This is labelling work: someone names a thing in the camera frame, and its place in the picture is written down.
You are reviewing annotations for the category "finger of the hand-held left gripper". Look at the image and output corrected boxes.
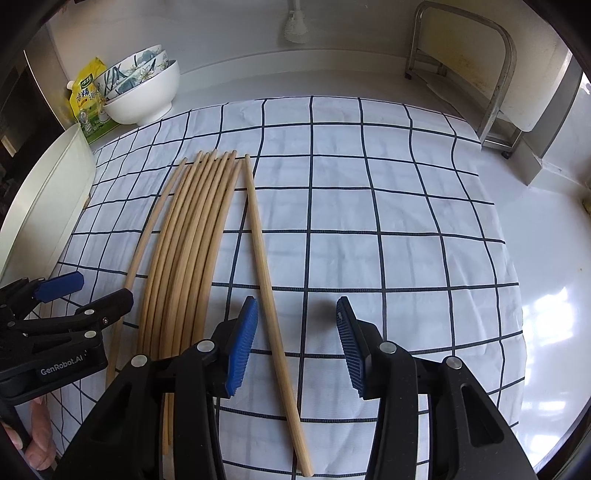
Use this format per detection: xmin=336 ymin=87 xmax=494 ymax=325
xmin=0 ymin=271 xmax=85 ymax=325
xmin=0 ymin=288 xmax=135 ymax=359

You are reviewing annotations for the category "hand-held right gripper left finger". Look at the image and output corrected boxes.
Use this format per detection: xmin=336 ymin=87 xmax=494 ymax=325
xmin=55 ymin=295 xmax=260 ymax=480

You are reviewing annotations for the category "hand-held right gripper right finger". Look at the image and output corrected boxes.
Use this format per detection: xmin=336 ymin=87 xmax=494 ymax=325
xmin=335 ymin=295 xmax=539 ymax=480

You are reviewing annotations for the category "wooden chopstick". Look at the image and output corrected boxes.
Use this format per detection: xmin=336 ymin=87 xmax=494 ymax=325
xmin=243 ymin=154 xmax=315 ymax=478

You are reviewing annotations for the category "person's left hand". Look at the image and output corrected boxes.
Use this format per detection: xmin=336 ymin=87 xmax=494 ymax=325
xmin=2 ymin=398 xmax=57 ymax=470

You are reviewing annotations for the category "large white basin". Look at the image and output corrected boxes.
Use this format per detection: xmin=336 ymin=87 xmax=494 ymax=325
xmin=0 ymin=123 xmax=98 ymax=283

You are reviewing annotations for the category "bundle of long wooden sticks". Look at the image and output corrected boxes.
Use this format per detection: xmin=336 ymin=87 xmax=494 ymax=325
xmin=105 ymin=148 xmax=244 ymax=480

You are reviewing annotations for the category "white checked cloth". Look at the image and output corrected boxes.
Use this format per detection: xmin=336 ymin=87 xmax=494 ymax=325
xmin=39 ymin=95 xmax=528 ymax=480

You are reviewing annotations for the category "dark kitchen appliance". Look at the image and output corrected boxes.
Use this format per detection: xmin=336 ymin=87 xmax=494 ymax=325
xmin=0 ymin=46 xmax=71 ymax=204

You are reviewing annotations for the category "yellow green pouch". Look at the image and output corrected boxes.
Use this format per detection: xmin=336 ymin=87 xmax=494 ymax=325
xmin=67 ymin=56 xmax=114 ymax=144

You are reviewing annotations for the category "plain white bowl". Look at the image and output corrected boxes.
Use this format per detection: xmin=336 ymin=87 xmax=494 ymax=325
xmin=102 ymin=58 xmax=181 ymax=126

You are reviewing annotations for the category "floral patterned bowl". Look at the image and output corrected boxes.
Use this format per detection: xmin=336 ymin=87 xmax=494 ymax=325
xmin=102 ymin=49 xmax=170 ymax=104
xmin=92 ymin=44 xmax=165 ymax=95

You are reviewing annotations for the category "white cutting board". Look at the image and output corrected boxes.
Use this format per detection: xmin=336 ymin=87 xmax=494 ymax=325
xmin=418 ymin=18 xmax=574 ymax=133

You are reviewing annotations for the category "hanging white brush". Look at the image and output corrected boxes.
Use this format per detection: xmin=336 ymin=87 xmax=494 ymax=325
xmin=282 ymin=0 xmax=308 ymax=45

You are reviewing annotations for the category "stainless steel rack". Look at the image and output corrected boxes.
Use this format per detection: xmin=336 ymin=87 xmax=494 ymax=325
xmin=403 ymin=0 xmax=525 ymax=160

